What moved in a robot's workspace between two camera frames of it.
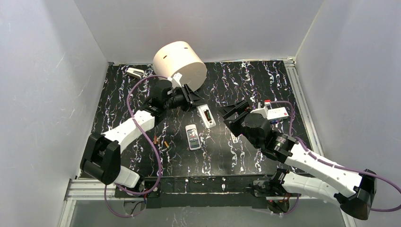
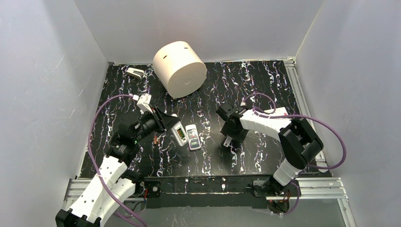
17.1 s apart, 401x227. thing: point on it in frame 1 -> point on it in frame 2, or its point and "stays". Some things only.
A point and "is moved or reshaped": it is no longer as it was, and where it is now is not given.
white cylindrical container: (180, 57) stays
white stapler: (135, 72) stays
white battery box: (276, 113) stays
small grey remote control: (194, 140) stays
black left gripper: (187, 97) -> (160, 119)
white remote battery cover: (234, 138) is moved or reshaped
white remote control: (206, 115) -> (180, 134)
